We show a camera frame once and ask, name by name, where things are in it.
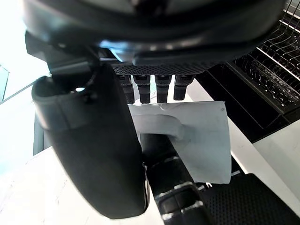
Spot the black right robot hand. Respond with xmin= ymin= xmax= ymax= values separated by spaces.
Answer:
xmin=20 ymin=0 xmax=286 ymax=220

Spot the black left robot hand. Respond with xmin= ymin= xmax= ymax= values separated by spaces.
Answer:
xmin=140 ymin=133 xmax=300 ymax=225

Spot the white cup with handle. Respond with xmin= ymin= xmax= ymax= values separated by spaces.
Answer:
xmin=127 ymin=100 xmax=233 ymax=185

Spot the black dishwasher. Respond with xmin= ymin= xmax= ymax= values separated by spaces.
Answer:
xmin=195 ymin=0 xmax=300 ymax=144

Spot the wire dishwasher rack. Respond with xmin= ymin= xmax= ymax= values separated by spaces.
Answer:
xmin=232 ymin=0 xmax=300 ymax=115

